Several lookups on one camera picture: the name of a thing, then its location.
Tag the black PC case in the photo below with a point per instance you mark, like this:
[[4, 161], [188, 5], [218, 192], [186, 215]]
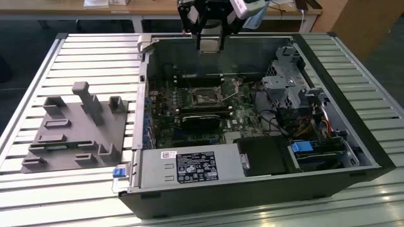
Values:
[[220, 203]]

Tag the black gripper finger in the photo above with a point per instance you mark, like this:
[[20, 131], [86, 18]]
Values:
[[223, 37], [200, 35]]

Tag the black plastic shroud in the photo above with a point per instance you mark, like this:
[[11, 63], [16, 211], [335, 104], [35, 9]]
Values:
[[264, 156]]

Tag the silver heat sink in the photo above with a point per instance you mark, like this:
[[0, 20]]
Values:
[[232, 137]]

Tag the pale blue teach pendant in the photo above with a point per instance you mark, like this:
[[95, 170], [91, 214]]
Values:
[[255, 20]]

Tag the grey parts rack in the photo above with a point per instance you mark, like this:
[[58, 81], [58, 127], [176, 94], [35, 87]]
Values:
[[79, 132]]

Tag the green motherboard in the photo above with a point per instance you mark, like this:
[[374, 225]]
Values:
[[243, 113]]

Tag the wooden cabinet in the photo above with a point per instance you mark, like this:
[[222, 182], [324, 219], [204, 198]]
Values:
[[363, 23]]

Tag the blue case latch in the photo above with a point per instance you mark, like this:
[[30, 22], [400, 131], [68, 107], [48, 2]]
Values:
[[120, 172]]

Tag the wooden desk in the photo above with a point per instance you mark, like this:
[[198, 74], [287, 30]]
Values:
[[63, 10]]

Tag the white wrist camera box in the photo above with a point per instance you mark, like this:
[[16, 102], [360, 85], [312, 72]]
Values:
[[240, 8]]

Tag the black graphics card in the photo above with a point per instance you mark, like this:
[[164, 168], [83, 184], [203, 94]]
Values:
[[202, 123]]

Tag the blue disk carrier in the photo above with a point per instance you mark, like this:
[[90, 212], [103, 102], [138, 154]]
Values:
[[302, 147]]

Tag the CPU socket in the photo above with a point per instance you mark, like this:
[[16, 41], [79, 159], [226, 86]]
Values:
[[206, 98]]

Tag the silver power supply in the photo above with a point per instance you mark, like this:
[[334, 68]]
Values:
[[158, 170]]

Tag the metal disk bay cage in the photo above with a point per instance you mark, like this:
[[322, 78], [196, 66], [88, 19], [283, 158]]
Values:
[[284, 94]]

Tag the green RAM stick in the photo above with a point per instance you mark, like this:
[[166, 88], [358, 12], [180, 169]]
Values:
[[58, 147]]

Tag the black device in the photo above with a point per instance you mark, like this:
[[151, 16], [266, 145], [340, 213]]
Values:
[[303, 3]]

